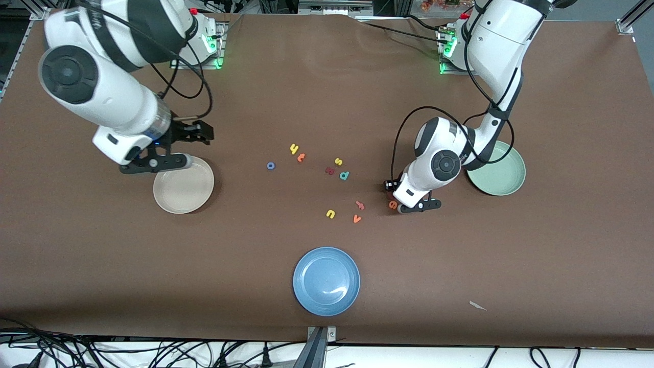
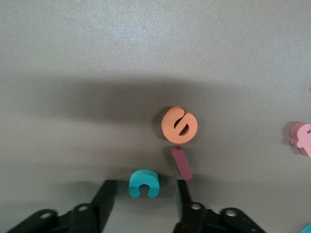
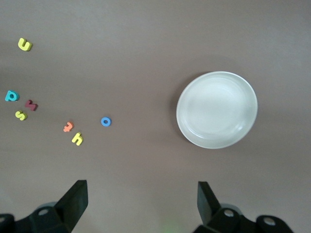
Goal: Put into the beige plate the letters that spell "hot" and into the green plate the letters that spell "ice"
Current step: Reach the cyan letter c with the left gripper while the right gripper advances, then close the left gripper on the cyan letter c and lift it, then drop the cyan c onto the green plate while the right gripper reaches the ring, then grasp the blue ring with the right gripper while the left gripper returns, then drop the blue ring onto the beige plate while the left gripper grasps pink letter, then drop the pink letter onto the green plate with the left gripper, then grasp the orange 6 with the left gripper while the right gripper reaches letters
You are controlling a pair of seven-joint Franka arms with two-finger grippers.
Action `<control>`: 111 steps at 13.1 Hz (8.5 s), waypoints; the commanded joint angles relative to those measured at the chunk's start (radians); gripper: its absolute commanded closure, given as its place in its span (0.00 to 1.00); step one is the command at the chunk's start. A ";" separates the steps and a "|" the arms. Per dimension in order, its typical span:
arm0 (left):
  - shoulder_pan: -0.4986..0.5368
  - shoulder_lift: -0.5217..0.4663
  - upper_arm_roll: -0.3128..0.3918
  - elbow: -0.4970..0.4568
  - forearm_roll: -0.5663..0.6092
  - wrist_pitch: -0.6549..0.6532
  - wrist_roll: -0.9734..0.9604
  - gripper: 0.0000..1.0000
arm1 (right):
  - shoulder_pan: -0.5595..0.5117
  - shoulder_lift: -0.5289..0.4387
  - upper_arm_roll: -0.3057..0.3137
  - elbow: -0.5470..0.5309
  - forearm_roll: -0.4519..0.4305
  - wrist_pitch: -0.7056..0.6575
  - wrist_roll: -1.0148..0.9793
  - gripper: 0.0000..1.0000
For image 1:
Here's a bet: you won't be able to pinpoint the beige brown plate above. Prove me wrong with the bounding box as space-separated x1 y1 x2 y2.
153 157 215 214

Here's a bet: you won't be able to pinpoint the green plate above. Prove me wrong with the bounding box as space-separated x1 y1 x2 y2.
466 141 527 196

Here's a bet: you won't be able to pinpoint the blue plate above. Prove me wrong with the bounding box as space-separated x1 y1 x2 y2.
292 247 361 317

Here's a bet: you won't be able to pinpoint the grey power strip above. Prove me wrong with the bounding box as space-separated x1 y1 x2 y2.
298 0 373 16

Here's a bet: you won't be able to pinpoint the orange artificial flowers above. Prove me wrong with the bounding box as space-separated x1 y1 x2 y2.
420 0 463 12

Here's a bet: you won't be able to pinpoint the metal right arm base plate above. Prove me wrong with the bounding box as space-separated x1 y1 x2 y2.
171 21 227 70

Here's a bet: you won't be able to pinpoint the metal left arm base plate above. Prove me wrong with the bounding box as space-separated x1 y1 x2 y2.
438 28 470 75

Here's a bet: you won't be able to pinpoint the black base power cable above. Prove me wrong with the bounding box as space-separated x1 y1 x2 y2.
360 21 450 44
404 14 446 32

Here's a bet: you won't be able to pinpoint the long aluminium frame profile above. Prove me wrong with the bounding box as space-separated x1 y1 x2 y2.
0 6 52 103

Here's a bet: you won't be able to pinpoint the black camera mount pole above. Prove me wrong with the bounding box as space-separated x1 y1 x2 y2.
292 327 328 368

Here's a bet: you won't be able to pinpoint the short aluminium frame profile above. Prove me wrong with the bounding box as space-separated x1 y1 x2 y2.
616 0 654 35

